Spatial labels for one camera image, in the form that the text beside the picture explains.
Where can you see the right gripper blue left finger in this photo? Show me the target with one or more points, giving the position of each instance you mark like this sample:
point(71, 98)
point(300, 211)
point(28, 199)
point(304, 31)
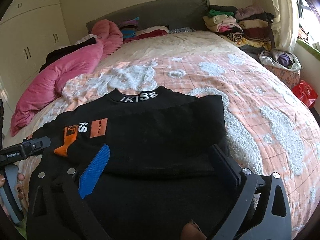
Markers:
point(93, 171)

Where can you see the peach white quilted bedspread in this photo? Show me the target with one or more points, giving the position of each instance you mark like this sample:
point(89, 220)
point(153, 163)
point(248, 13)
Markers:
point(268, 128)

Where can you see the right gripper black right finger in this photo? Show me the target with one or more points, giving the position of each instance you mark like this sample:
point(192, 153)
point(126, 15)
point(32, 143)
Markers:
point(226, 176)

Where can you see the cream curtain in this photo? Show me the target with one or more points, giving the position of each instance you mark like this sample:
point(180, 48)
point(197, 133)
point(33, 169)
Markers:
point(285, 24)

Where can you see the stack folded clothes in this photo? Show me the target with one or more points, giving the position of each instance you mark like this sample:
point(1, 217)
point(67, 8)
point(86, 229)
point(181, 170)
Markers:
point(255, 34)
point(221, 20)

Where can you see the left stack folded clothes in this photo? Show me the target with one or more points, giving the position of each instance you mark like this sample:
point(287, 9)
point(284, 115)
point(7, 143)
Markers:
point(221, 20)

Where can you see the black garment on comforter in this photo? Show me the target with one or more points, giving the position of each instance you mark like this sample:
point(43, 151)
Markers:
point(59, 53)

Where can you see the cream wardrobe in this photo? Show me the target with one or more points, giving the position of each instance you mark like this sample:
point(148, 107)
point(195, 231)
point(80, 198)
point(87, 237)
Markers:
point(30, 30)

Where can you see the right hand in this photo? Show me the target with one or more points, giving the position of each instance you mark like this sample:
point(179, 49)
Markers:
point(191, 231)

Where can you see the green window sill cover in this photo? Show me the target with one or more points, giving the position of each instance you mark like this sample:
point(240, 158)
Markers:
point(314, 52)

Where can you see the floral basket with clothes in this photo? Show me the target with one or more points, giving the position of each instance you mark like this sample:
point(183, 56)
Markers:
point(284, 65)

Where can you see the red plastic bag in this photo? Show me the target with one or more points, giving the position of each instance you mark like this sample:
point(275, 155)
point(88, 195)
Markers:
point(305, 93)

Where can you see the left hand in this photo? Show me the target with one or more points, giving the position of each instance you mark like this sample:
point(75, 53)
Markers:
point(18, 187)

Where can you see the right stack folded clothes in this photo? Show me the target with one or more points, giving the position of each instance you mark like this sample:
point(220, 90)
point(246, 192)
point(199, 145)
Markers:
point(255, 34)

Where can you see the black sweater with orange patches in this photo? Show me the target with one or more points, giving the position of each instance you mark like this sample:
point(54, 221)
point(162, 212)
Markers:
point(158, 177)

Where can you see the grey-green headboard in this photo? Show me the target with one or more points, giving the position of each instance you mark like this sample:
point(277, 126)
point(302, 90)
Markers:
point(174, 14)

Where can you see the pink comforter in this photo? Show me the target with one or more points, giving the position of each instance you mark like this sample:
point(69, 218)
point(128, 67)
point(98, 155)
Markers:
point(48, 85)

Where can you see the red white folded cloth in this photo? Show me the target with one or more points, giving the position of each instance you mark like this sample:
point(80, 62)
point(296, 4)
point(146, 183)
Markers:
point(151, 32)

